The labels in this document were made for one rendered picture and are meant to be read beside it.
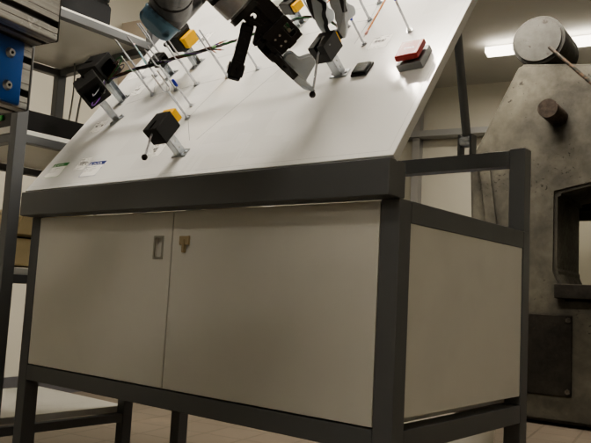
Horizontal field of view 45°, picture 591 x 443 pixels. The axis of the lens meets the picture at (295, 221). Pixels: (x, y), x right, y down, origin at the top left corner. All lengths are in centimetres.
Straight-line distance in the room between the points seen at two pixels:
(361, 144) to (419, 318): 33
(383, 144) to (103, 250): 83
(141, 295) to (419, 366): 69
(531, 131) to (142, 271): 302
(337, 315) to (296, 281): 12
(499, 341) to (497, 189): 273
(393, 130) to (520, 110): 310
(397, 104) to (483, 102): 619
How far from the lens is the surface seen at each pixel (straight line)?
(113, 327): 177
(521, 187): 177
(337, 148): 133
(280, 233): 140
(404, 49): 145
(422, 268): 132
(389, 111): 135
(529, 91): 438
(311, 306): 134
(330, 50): 151
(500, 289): 163
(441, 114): 762
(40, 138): 220
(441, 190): 745
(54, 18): 102
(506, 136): 435
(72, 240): 193
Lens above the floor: 62
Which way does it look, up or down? 6 degrees up
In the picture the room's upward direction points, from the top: 3 degrees clockwise
